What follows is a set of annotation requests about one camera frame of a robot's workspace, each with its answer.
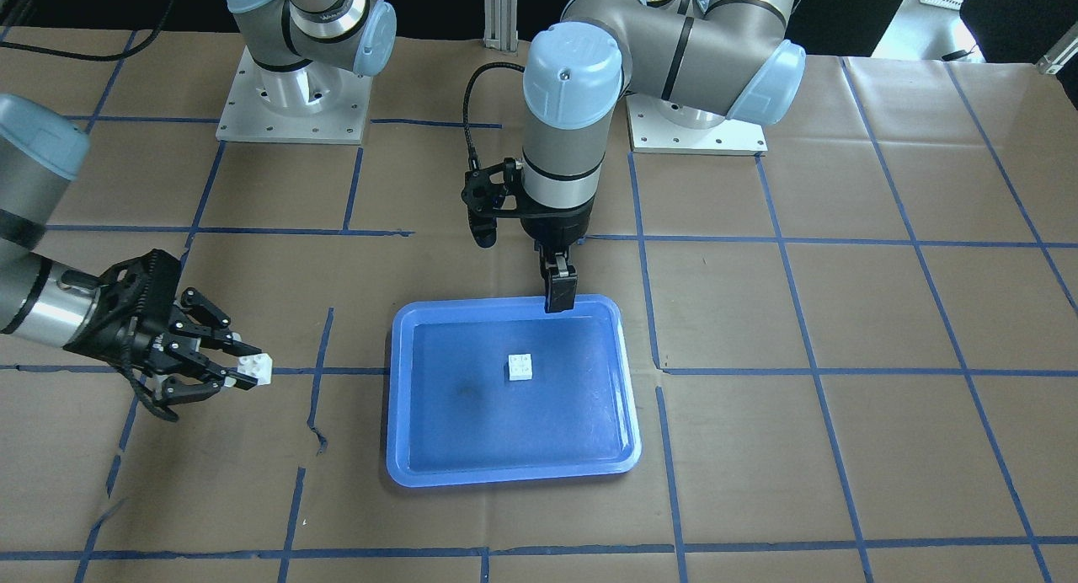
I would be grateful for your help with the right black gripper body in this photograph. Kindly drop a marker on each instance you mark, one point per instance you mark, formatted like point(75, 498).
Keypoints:
point(128, 340)

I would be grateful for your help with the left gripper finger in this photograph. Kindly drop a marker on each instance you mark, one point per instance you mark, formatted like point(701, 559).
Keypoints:
point(553, 266)
point(566, 280)

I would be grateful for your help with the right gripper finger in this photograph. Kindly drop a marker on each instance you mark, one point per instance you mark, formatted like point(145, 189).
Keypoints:
point(195, 316)
point(189, 376)

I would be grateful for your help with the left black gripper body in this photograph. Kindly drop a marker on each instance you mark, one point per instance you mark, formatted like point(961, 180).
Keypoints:
point(556, 227)

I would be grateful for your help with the white block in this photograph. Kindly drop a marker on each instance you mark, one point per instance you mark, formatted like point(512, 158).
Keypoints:
point(520, 367)
point(254, 370)

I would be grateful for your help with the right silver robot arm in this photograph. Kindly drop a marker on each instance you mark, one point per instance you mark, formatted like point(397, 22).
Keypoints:
point(173, 346)

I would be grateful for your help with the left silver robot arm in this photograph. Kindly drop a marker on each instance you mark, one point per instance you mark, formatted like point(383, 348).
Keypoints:
point(731, 58)

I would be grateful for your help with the blue plastic tray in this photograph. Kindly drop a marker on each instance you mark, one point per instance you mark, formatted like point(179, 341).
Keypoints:
point(454, 418)

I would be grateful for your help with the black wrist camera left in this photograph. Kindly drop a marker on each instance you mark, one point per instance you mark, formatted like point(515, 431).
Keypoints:
point(484, 194)

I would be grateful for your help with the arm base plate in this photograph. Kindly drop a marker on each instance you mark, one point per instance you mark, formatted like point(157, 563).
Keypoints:
point(662, 127)
point(315, 104)

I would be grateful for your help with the aluminium frame post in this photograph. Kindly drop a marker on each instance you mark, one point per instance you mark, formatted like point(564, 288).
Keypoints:
point(500, 25)

